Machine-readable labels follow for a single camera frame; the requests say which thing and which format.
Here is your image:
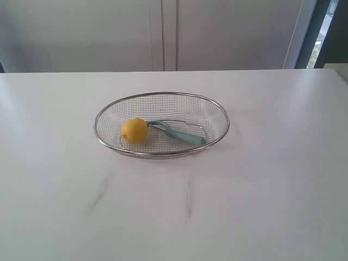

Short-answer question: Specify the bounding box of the oval metal wire mesh basket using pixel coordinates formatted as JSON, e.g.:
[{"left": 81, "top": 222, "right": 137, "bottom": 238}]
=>
[{"left": 94, "top": 92, "right": 230, "bottom": 159}]

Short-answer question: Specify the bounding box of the teal handled vegetable peeler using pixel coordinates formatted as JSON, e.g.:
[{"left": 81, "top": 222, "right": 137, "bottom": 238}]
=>
[{"left": 147, "top": 121, "right": 206, "bottom": 146}]

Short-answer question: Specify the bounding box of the yellow lemon with sticker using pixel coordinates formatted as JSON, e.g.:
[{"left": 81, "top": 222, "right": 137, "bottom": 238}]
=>
[{"left": 122, "top": 118, "right": 149, "bottom": 144}]

